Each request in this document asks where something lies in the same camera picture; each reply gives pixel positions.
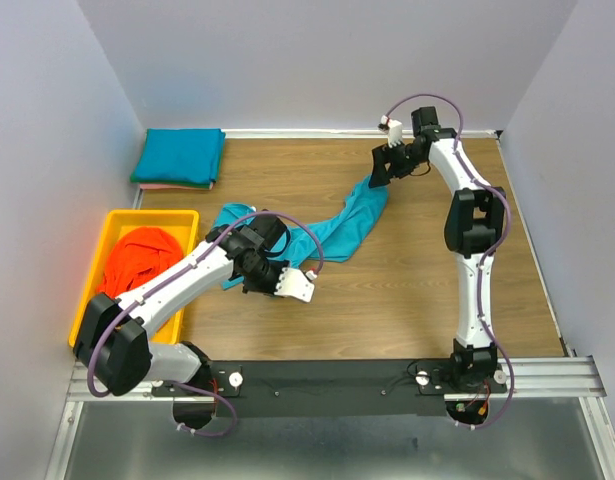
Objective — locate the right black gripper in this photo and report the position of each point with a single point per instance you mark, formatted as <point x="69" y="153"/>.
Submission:
<point x="378" y="177"/>

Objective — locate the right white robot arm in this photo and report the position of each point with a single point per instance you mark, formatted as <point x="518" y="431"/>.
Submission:
<point x="474" y="228"/>

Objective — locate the teal t shirt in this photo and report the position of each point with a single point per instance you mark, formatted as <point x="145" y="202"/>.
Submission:
<point x="339" y="236"/>
<point x="189" y="157"/>

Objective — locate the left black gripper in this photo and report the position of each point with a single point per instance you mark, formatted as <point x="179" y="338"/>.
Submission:
<point x="249" y="287"/>

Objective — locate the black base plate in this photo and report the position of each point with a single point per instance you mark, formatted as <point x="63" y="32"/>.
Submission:
<point x="343" y="388"/>

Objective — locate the yellow plastic bin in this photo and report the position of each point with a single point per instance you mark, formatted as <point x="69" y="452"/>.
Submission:
<point x="181" y="224"/>

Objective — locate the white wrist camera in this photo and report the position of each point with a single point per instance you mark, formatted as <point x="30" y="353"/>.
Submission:
<point x="393" y="129"/>
<point x="295" y="283"/>

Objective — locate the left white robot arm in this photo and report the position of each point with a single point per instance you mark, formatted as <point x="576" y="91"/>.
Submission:
<point x="114" y="340"/>

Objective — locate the orange t shirt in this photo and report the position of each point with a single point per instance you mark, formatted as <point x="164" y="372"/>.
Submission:
<point x="138" y="257"/>

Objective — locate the aluminium frame rail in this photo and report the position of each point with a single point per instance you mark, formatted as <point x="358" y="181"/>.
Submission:
<point x="551" y="424"/>

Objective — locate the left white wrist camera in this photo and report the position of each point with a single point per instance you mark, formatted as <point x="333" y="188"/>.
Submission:
<point x="295" y="283"/>

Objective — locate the folded teal t shirt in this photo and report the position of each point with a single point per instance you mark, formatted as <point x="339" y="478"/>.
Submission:
<point x="189" y="157"/>

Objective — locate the folded green t shirt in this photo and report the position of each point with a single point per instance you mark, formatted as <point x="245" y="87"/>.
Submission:
<point x="162" y="181"/>

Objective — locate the folded pink t shirt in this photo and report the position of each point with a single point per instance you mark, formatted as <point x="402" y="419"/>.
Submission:
<point x="164" y="186"/>

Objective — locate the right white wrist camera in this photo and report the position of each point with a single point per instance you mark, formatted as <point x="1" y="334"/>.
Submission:
<point x="393" y="129"/>

